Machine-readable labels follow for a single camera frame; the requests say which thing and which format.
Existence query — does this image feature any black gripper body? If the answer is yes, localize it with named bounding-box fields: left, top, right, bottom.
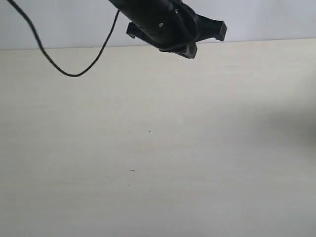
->
left=111, top=0, right=199, bottom=46

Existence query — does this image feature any black cable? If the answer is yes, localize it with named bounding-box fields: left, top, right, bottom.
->
left=7, top=0, right=119, bottom=78

